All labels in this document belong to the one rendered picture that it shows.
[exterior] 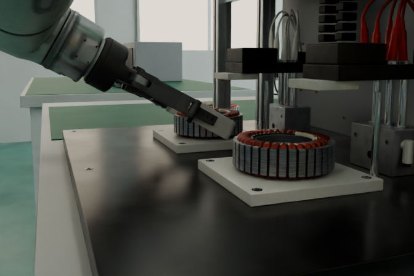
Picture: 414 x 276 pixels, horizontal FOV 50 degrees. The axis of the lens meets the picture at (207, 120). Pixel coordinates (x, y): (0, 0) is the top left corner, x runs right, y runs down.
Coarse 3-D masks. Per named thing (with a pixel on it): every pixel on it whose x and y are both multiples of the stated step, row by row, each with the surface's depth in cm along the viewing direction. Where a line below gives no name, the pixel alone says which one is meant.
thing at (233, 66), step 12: (240, 48) 69; (252, 48) 69; (264, 48) 70; (276, 48) 71; (228, 60) 74; (240, 60) 69; (252, 60) 69; (264, 60) 70; (276, 60) 71; (288, 60) 75; (228, 72) 74; (240, 72) 69; (252, 72) 69; (264, 72) 70; (276, 72) 71; (288, 72) 72; (300, 72) 72; (288, 96) 76
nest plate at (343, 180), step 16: (208, 160) 53; (224, 160) 53; (224, 176) 46; (240, 176) 46; (256, 176) 46; (320, 176) 46; (336, 176) 46; (352, 176) 46; (368, 176) 46; (240, 192) 42; (256, 192) 41; (272, 192) 41; (288, 192) 41; (304, 192) 42; (320, 192) 43; (336, 192) 43; (352, 192) 44
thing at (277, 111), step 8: (272, 104) 77; (280, 104) 77; (296, 104) 77; (272, 112) 76; (280, 112) 73; (288, 112) 72; (296, 112) 73; (304, 112) 73; (272, 120) 76; (280, 120) 74; (288, 120) 73; (296, 120) 73; (304, 120) 74; (272, 128) 76; (280, 128) 74; (288, 128) 73; (296, 128) 73; (304, 128) 74
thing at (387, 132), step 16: (352, 128) 56; (368, 128) 53; (384, 128) 51; (400, 128) 51; (352, 144) 56; (368, 144) 54; (384, 144) 51; (352, 160) 57; (368, 160) 54; (384, 160) 51; (400, 160) 50
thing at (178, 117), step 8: (224, 112) 73; (232, 112) 70; (176, 120) 69; (184, 120) 67; (240, 120) 70; (176, 128) 69; (184, 128) 68; (192, 128) 67; (200, 128) 67; (240, 128) 70; (184, 136) 69; (192, 136) 67; (200, 136) 67; (208, 136) 66; (216, 136) 66; (232, 136) 69
